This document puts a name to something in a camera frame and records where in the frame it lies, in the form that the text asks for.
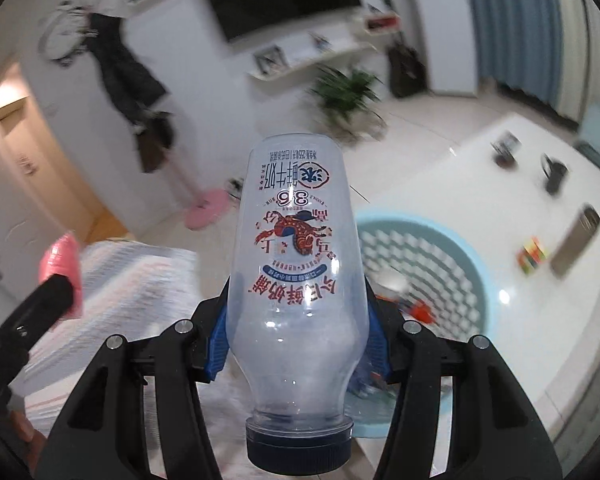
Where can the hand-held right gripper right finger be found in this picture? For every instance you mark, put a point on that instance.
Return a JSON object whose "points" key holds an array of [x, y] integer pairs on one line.
{"points": [[380, 345]]}

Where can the power strip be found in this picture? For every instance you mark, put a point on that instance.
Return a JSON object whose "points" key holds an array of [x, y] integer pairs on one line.
{"points": [[236, 185]]}

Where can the clear plastic bottle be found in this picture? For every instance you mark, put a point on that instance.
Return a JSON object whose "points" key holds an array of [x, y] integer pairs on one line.
{"points": [[290, 270]]}

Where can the green potted plant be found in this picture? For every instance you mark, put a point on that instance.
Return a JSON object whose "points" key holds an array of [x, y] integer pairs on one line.
{"points": [[345, 95]]}

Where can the short curved white wall shelf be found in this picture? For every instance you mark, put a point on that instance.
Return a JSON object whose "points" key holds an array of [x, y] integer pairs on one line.
{"points": [[310, 62]]}

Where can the phone stand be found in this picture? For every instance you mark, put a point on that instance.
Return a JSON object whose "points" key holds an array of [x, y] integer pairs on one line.
{"points": [[505, 150]]}

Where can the pink white bottle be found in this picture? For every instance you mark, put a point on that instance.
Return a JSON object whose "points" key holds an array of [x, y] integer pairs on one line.
{"points": [[60, 260]]}

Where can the metal thermos bottle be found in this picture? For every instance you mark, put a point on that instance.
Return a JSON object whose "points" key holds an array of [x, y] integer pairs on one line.
{"points": [[577, 240]]}

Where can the patterned blanket with lace edge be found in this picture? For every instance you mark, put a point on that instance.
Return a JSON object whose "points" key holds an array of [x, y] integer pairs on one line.
{"points": [[145, 290]]}

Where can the colourful puzzle cube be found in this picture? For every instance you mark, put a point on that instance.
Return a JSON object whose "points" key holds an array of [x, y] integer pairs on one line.
{"points": [[532, 256]]}

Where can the pen holder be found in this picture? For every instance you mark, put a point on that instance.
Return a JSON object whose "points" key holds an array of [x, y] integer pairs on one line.
{"points": [[320, 43]]}

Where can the black mug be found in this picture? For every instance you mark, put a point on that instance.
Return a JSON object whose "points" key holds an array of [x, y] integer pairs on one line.
{"points": [[554, 175]]}

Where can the framed butterfly picture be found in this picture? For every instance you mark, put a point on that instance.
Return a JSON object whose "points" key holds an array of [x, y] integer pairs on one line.
{"points": [[270, 58]]}

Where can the pink-lined white shelf box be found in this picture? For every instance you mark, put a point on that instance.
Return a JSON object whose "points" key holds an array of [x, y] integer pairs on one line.
{"points": [[381, 22]]}

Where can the pink round disc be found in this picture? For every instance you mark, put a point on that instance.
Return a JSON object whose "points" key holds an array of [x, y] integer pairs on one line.
{"points": [[206, 209]]}

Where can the black coat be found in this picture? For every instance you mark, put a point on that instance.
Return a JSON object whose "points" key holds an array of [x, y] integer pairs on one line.
{"points": [[125, 70]]}

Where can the panda wall clock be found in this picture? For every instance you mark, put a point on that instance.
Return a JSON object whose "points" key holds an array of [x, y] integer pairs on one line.
{"points": [[62, 35]]}

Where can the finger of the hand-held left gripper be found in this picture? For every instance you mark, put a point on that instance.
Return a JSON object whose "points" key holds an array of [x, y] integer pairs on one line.
{"points": [[47, 300]]}

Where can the beige inner door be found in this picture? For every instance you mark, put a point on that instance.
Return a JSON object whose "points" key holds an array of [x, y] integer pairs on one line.
{"points": [[45, 170]]}

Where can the blue and beige curtains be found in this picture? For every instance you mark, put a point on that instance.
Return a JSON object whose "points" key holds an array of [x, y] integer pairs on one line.
{"points": [[530, 35]]}

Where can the brown bag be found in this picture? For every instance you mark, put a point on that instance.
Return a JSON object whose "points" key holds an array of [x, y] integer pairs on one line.
{"points": [[155, 142]]}

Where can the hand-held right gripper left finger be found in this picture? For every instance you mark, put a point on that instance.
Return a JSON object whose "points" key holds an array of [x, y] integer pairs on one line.
{"points": [[217, 345]]}

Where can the person's left hand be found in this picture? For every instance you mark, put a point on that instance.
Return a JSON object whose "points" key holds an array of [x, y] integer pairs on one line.
{"points": [[27, 425]]}

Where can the white coffee table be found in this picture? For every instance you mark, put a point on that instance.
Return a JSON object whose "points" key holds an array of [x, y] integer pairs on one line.
{"points": [[530, 320]]}

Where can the light blue plastic basket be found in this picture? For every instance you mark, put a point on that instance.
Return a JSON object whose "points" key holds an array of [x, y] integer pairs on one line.
{"points": [[460, 280]]}

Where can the white standing air conditioner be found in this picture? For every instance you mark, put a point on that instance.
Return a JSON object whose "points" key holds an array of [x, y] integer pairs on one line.
{"points": [[445, 25]]}

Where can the black acoustic guitar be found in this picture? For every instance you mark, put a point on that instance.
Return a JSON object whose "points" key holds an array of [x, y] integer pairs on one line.
{"points": [[407, 67]]}

